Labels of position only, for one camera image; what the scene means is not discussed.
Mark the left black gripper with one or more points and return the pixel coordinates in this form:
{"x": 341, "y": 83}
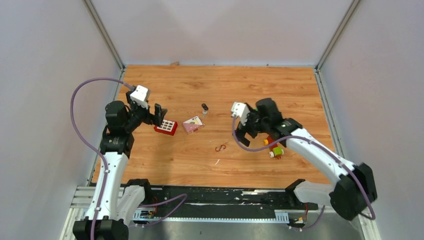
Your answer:
{"x": 159, "y": 113}

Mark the red carabiner keyring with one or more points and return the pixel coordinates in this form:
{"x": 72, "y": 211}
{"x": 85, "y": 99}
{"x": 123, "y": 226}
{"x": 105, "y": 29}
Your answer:
{"x": 220, "y": 148}

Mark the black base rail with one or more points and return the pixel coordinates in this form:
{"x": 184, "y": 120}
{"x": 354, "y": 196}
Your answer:
{"x": 206, "y": 202}

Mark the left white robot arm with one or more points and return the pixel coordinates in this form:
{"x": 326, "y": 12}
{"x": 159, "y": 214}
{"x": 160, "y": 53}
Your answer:
{"x": 108, "y": 216}

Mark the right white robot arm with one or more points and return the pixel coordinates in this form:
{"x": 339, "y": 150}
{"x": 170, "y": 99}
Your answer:
{"x": 351, "y": 189}

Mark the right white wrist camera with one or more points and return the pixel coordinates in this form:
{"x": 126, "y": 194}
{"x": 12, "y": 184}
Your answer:
{"x": 240, "y": 110}

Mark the colourful toy block car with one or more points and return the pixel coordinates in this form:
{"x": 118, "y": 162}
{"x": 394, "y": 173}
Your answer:
{"x": 275, "y": 151}

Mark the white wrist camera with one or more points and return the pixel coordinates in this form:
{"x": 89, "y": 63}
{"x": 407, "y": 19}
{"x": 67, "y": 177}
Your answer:
{"x": 140, "y": 96}
{"x": 240, "y": 110}

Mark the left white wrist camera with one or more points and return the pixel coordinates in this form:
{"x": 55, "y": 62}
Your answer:
{"x": 140, "y": 96}

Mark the red paint tray box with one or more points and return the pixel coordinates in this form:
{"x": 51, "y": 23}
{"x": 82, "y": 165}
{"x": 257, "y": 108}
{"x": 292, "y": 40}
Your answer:
{"x": 167, "y": 127}

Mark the pink card box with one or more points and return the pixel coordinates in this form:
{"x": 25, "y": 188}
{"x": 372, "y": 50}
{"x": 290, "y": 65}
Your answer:
{"x": 193, "y": 124}

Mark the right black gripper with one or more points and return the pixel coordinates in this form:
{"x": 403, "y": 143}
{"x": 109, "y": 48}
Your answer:
{"x": 240, "y": 135}

